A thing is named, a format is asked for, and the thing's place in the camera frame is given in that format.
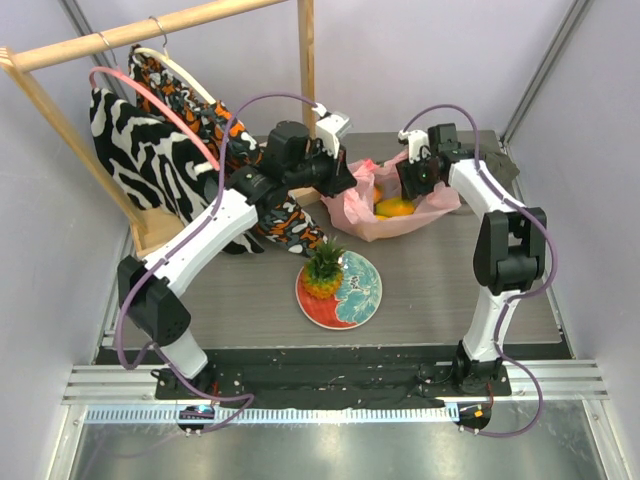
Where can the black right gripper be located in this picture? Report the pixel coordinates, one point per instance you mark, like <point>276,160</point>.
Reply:
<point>409,179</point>

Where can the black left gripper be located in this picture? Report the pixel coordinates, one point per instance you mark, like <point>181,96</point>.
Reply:
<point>339,177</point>

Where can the fake orange mango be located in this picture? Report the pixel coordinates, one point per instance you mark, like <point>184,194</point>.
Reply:
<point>394,207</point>

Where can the pink plastic bag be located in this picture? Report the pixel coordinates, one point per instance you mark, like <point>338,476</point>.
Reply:
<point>353,211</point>

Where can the olive green cloth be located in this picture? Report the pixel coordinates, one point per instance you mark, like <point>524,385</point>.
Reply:
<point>502,168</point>

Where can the fake pineapple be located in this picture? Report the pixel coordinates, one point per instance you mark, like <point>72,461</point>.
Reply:
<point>322,275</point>

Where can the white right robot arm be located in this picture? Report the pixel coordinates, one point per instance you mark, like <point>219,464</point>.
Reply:
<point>510,252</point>

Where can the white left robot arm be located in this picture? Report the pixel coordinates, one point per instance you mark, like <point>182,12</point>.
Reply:
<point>150,289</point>

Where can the orange black patterned garment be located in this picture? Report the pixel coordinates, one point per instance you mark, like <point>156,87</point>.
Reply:
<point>288,225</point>

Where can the red and teal plate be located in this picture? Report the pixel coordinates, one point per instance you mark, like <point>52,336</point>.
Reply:
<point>353,304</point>

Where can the black white zebra garment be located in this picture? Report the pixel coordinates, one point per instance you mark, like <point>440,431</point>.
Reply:
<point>153,161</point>

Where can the cream plastic hanger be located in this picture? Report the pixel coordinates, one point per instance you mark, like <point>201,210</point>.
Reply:
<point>165,60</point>

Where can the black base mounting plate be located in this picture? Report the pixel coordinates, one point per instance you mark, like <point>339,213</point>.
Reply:
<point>338,378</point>

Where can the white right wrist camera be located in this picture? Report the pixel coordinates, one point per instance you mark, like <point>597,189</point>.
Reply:
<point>418,144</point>

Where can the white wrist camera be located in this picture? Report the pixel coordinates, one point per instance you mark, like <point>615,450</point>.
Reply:
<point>418,144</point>
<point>330,127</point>

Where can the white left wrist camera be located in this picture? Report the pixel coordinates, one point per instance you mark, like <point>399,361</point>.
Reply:
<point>330,127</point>

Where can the white perforated cable tray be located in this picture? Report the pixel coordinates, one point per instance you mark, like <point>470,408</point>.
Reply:
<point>189,414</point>

